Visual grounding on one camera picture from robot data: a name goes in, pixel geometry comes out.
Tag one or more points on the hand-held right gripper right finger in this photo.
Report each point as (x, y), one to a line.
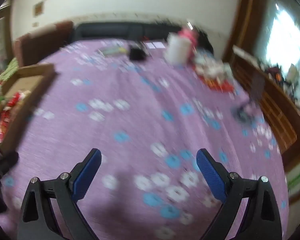
(210, 172)

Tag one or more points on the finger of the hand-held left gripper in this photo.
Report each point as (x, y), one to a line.
(6, 161)

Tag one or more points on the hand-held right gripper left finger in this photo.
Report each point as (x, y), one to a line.
(90, 170)

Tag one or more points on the pile of snack packets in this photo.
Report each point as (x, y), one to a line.
(5, 115)

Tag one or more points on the cardboard box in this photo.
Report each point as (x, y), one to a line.
(27, 80)

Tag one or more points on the dark object on tablecloth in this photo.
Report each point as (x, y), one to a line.
(242, 113)

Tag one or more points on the purple floral tablecloth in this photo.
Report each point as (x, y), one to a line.
(140, 120)

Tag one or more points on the red envelope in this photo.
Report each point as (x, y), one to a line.
(218, 83)

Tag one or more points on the green patterned cushion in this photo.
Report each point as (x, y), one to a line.
(5, 71)

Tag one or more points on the white cotton glove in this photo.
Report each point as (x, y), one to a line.
(210, 66)

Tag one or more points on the yellow green notebook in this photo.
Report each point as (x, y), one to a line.
(113, 51)

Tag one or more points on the black cup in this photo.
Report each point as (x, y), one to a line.
(137, 53)

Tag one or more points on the white plastic jar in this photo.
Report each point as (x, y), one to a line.
(177, 48)

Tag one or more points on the brown armchair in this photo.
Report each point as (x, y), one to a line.
(45, 37)

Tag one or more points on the pink water bottle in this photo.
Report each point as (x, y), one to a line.
(188, 35)

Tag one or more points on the black sofa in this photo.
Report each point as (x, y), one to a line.
(130, 31)

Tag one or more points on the small wall plaque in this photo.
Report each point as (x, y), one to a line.
(38, 8)

